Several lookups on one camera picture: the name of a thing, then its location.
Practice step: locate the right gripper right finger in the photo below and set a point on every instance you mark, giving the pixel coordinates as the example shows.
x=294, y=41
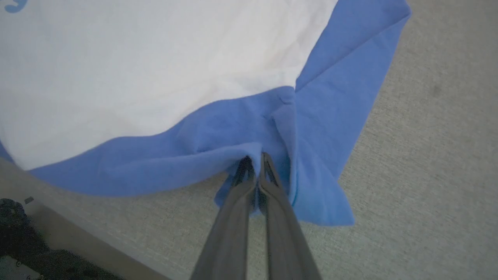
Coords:
x=286, y=241

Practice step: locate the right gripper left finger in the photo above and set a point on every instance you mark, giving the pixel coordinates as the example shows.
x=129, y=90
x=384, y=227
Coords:
x=229, y=241

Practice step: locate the blue and white garment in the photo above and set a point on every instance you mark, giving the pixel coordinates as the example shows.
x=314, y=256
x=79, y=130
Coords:
x=155, y=77

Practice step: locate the dark robot base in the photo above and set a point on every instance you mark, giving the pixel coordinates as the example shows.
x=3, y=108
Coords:
x=35, y=252

